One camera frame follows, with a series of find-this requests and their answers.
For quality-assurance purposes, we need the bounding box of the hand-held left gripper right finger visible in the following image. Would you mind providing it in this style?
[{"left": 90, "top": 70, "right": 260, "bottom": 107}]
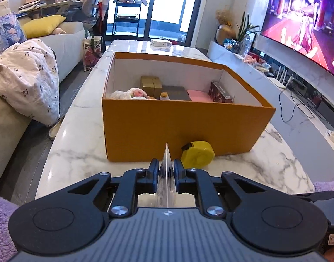
[{"left": 174, "top": 159, "right": 267, "bottom": 217}]

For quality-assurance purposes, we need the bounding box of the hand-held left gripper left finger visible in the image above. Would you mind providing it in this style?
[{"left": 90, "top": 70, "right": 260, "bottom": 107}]
[{"left": 66, "top": 159, "right": 160, "bottom": 217}]

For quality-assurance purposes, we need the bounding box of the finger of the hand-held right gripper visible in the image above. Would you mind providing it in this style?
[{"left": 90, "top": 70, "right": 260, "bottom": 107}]
[{"left": 291, "top": 190, "right": 334, "bottom": 203}]

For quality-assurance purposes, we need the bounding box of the clear plastic packet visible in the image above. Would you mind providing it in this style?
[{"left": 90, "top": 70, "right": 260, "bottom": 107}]
[{"left": 156, "top": 143, "right": 176, "bottom": 208}]

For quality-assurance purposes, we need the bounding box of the orange cardboard box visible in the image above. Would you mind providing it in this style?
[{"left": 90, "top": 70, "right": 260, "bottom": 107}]
[{"left": 102, "top": 51, "right": 276, "bottom": 162}]

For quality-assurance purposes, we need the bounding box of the yellow tape measure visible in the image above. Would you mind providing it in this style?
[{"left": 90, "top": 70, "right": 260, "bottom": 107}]
[{"left": 181, "top": 140, "right": 215, "bottom": 169}]

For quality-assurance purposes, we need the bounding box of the marble media console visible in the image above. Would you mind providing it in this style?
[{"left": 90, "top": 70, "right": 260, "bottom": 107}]
[{"left": 206, "top": 40, "right": 334, "bottom": 181}]

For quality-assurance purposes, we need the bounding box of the pink flat box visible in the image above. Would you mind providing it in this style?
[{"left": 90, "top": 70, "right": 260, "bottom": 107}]
[{"left": 187, "top": 89, "right": 215, "bottom": 103}]

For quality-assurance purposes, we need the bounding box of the grey flat box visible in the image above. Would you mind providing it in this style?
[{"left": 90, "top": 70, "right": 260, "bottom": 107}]
[{"left": 160, "top": 85, "right": 191, "bottom": 101}]

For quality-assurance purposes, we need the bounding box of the gold box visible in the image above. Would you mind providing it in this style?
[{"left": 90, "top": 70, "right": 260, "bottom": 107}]
[
  {"left": 155, "top": 77, "right": 164, "bottom": 98},
  {"left": 140, "top": 76, "right": 157, "bottom": 99}
]

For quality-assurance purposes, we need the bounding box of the dark red box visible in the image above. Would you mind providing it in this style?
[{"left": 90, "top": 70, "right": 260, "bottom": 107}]
[{"left": 209, "top": 81, "right": 235, "bottom": 103}]

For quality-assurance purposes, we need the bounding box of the beige slipper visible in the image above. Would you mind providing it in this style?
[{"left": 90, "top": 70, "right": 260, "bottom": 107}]
[{"left": 48, "top": 115, "right": 65, "bottom": 141}]

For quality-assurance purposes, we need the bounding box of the white router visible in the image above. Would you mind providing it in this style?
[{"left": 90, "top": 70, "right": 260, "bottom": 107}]
[{"left": 276, "top": 69, "right": 293, "bottom": 89}]

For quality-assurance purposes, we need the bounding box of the printed shopping bag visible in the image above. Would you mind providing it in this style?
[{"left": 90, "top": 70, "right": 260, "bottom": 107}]
[{"left": 83, "top": 35, "right": 103, "bottom": 71}]

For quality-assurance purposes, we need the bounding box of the blue snack bag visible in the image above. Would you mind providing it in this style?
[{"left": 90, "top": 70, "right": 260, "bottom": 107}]
[{"left": 224, "top": 38, "right": 242, "bottom": 53}]

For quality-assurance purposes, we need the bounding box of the grey sofa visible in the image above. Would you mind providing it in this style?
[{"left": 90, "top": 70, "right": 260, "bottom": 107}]
[{"left": 0, "top": 20, "right": 87, "bottom": 191}]

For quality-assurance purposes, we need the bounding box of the gold vase with dried flowers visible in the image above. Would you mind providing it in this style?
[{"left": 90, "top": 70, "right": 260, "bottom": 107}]
[{"left": 215, "top": 9, "right": 236, "bottom": 45}]

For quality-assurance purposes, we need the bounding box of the person's purple fuzzy clothing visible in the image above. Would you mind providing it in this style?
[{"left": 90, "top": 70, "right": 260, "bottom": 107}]
[{"left": 0, "top": 191, "right": 23, "bottom": 262}]

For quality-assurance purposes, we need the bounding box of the green potted plant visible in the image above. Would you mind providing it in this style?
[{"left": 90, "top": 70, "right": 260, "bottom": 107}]
[{"left": 235, "top": 12, "right": 261, "bottom": 53}]

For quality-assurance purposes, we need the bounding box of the white printed blanket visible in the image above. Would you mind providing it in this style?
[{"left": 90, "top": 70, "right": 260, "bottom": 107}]
[{"left": 0, "top": 39, "right": 60, "bottom": 127}]

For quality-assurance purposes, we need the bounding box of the black shelf trolley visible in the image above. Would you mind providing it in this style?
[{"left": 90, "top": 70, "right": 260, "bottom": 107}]
[{"left": 112, "top": 0, "right": 142, "bottom": 36}]

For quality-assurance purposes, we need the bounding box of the glass sliding door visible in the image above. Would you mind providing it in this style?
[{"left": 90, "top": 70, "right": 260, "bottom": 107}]
[{"left": 104, "top": 0, "right": 206, "bottom": 47}]

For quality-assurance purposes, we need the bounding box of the grey office chair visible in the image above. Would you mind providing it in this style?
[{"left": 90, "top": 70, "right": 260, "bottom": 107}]
[{"left": 81, "top": 0, "right": 102, "bottom": 30}]

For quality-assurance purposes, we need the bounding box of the yellow pillow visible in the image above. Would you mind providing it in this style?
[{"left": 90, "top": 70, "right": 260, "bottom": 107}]
[{"left": 22, "top": 15, "right": 66, "bottom": 39}]

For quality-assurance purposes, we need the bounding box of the cluttered desk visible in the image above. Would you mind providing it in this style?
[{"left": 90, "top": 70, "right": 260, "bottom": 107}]
[{"left": 17, "top": 0, "right": 88, "bottom": 22}]

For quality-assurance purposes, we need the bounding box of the blue floral pillow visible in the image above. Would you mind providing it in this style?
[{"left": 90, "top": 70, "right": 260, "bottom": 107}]
[{"left": 0, "top": 12, "right": 27, "bottom": 58}]

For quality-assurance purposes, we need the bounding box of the black cable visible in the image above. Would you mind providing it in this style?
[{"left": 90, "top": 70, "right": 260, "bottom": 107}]
[{"left": 279, "top": 87, "right": 320, "bottom": 123}]

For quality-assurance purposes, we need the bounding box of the wall television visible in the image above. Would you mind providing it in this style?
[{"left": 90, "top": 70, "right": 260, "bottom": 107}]
[{"left": 260, "top": 0, "right": 334, "bottom": 81}]

